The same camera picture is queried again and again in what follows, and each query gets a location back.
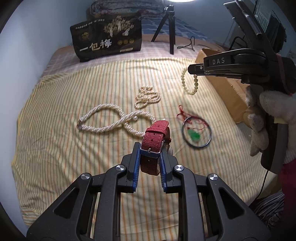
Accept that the cream bead bracelet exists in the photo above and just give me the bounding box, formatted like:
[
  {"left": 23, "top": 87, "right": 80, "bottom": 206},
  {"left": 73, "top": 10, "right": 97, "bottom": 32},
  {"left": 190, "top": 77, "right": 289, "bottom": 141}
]
[{"left": 181, "top": 67, "right": 199, "bottom": 96}]

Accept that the red woven watch strap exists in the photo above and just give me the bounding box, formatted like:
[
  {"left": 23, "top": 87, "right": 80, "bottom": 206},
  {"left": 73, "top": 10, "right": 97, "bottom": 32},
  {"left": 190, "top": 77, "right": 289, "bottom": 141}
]
[{"left": 140, "top": 119, "right": 172, "bottom": 176}]

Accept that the small cream pearl necklace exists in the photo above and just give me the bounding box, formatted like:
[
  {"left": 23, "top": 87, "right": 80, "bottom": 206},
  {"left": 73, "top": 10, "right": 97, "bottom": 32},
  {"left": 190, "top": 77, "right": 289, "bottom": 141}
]
[{"left": 133, "top": 85, "right": 162, "bottom": 110}]

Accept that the large twisted white pearl necklace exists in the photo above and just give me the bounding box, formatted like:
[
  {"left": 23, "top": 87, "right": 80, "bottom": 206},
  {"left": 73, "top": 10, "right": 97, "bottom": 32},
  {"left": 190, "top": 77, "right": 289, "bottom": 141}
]
[{"left": 77, "top": 103, "right": 157, "bottom": 138}]

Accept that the right hand in white glove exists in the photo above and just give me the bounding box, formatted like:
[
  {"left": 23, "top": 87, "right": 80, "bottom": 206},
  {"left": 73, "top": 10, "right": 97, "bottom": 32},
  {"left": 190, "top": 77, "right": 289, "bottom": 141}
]
[{"left": 246, "top": 86, "right": 295, "bottom": 164}]

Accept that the brown cardboard box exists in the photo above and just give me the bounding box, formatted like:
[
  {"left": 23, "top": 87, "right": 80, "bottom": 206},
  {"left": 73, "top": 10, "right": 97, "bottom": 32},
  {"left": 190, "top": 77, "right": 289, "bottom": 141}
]
[{"left": 194, "top": 48, "right": 251, "bottom": 125}]

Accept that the black clothes rack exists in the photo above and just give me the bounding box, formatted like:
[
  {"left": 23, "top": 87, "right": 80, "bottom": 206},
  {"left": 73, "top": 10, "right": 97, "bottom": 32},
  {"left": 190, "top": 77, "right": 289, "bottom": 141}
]
[{"left": 253, "top": 1, "right": 287, "bottom": 53}]

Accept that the pink checked bed sheet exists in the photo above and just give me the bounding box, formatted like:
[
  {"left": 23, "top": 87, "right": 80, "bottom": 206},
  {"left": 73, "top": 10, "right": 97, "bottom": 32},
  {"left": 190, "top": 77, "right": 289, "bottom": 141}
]
[{"left": 40, "top": 40, "right": 225, "bottom": 78}]

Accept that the black tripod stand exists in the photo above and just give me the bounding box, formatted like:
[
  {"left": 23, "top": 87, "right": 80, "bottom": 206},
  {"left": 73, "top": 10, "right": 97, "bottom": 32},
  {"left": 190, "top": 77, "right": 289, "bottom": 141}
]
[{"left": 150, "top": 4, "right": 176, "bottom": 55}]

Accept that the folded patterned quilt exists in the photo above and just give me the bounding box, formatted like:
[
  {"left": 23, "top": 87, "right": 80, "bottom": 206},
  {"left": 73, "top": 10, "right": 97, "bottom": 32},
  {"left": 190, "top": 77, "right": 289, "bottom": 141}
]
[{"left": 86, "top": 0, "right": 165, "bottom": 19}]

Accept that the yellow striped cloth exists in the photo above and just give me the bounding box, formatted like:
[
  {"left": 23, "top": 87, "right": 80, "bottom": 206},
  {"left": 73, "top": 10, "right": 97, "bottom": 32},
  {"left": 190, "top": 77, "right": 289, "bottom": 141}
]
[{"left": 11, "top": 58, "right": 271, "bottom": 240}]

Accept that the black printed snack bag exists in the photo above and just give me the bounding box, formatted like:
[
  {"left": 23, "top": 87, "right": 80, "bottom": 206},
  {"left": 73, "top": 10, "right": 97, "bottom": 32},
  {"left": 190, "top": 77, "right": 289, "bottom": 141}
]
[{"left": 70, "top": 13, "right": 142, "bottom": 62}]

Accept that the black power cable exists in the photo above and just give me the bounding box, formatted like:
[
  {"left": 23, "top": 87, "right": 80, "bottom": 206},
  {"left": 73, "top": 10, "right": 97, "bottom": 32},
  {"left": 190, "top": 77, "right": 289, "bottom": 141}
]
[{"left": 176, "top": 36, "right": 204, "bottom": 51}]

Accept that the black phone on mount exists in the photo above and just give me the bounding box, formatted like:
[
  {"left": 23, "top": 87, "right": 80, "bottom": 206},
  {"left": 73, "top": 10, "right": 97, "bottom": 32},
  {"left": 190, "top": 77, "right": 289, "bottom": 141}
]
[{"left": 224, "top": 1, "right": 275, "bottom": 56}]

